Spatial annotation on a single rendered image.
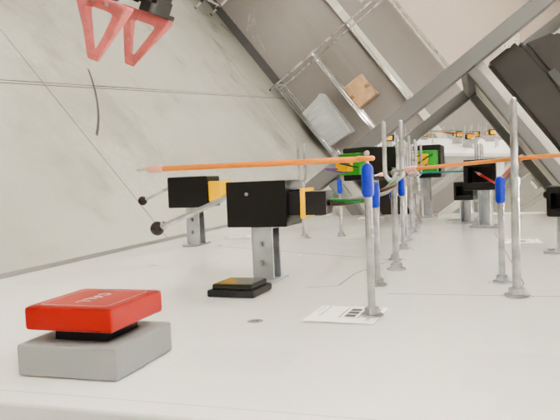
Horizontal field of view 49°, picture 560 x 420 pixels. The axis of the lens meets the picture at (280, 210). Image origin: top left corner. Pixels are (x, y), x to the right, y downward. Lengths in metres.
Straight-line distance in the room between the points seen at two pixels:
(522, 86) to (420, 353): 1.24
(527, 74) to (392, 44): 6.54
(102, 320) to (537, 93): 1.32
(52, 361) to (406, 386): 0.17
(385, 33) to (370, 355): 7.77
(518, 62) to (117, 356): 1.33
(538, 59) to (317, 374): 1.31
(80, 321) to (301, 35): 7.93
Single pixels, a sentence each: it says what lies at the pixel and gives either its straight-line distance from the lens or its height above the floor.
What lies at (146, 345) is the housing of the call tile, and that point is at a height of 1.12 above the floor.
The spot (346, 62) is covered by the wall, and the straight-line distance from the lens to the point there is 8.07.
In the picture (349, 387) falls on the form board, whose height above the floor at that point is 1.20.
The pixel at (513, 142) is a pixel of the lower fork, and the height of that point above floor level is 1.33.
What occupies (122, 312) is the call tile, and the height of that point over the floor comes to 1.13.
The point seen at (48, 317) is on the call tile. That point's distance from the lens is 0.33.
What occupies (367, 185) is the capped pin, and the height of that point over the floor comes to 1.25.
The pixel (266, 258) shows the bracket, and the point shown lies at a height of 1.12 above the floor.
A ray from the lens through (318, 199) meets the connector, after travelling 0.53.
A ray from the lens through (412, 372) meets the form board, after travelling 0.30.
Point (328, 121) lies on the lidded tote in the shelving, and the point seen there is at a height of 0.32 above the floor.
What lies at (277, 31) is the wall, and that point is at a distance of 8.27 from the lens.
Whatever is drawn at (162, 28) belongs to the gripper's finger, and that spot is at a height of 1.11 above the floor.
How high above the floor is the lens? 1.30
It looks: 16 degrees down
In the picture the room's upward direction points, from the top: 51 degrees clockwise
